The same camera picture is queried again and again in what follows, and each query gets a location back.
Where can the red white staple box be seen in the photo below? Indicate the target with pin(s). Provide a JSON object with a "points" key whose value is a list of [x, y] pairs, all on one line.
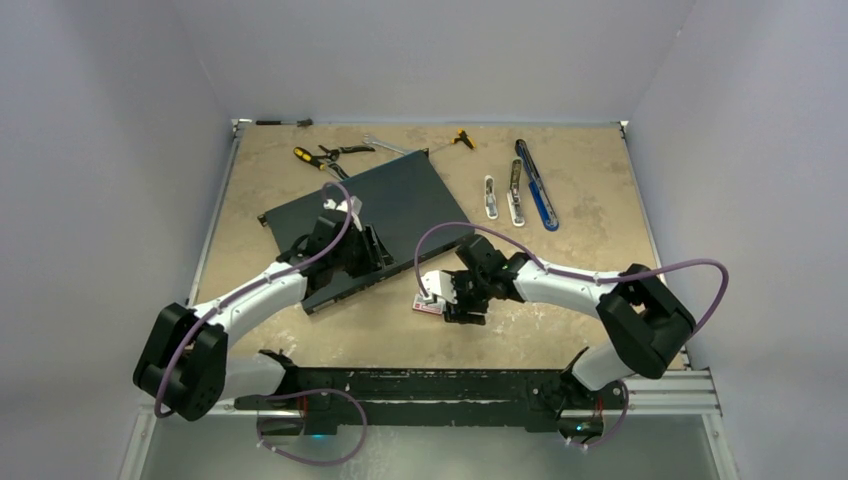
{"points": [[428, 305]]}

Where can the blue stapler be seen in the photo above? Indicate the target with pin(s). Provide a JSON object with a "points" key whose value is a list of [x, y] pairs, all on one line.
{"points": [[543, 204]]}

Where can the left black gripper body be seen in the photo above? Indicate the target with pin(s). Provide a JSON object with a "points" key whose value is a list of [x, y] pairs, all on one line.
{"points": [[360, 256]]}

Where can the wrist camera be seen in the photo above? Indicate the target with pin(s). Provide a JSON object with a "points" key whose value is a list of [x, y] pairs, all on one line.
{"points": [[437, 286], [352, 206]]}

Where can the dark flat network switch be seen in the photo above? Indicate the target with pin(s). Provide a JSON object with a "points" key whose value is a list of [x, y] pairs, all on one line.
{"points": [[402, 199]]}

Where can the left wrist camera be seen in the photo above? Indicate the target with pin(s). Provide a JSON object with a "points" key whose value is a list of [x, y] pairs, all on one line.
{"points": [[352, 206]]}

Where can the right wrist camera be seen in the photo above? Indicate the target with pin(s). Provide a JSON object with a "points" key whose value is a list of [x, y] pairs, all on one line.
{"points": [[437, 286]]}

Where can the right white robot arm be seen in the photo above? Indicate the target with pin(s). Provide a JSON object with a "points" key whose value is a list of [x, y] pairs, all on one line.
{"points": [[644, 321]]}

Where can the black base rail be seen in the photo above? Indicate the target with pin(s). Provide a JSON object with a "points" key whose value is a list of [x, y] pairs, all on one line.
{"points": [[537, 400]]}

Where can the black tool at wall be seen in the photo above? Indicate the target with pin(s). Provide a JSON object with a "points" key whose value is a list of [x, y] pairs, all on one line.
{"points": [[304, 123]]}

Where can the silver wrench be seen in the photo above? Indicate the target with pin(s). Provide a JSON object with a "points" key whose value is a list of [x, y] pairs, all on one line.
{"points": [[374, 141]]}

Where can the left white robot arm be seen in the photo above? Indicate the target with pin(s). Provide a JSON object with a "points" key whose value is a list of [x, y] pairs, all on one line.
{"points": [[184, 364]]}

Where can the white stapler part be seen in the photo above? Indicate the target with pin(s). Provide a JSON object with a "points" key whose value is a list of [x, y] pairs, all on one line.
{"points": [[490, 203]]}

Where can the small yellow black screwdriver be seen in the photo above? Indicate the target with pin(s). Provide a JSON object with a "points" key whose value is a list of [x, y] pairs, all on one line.
{"points": [[462, 137]]}

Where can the black handled cutters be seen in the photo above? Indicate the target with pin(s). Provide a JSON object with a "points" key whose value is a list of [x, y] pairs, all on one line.
{"points": [[344, 151]]}

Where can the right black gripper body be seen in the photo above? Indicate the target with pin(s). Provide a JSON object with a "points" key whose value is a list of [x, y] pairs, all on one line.
{"points": [[472, 294]]}

